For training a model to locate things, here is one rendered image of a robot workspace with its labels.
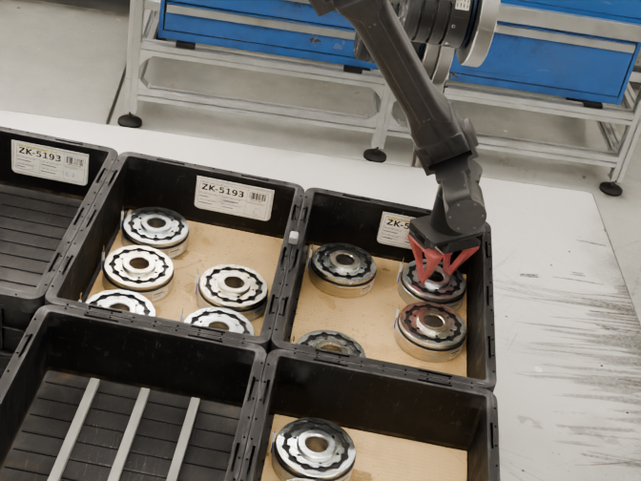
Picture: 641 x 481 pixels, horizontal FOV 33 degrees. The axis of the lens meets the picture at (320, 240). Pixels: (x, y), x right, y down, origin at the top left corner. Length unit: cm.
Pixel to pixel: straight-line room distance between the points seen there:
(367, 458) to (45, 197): 72
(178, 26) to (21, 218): 183
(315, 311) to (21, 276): 44
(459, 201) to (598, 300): 61
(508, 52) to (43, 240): 215
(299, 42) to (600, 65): 97
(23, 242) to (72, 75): 227
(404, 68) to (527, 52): 219
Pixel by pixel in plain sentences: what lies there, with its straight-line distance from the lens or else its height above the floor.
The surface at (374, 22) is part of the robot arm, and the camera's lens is 132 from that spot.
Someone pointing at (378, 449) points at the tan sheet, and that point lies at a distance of 145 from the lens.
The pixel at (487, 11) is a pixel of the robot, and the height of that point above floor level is 117.
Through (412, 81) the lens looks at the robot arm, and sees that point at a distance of 142.
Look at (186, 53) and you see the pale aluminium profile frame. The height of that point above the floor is 29.
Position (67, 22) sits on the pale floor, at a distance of 434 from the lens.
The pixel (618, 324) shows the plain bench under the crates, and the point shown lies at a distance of 202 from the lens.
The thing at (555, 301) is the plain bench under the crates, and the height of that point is 70.
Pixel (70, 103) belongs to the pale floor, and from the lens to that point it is 378.
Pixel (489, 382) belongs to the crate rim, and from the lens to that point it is 144.
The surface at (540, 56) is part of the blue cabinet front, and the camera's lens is 359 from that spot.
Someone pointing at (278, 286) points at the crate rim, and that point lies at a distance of 150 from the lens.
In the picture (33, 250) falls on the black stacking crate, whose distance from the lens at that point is 170.
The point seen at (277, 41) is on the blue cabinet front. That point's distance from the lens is 351.
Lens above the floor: 185
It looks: 35 degrees down
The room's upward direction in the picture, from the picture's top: 11 degrees clockwise
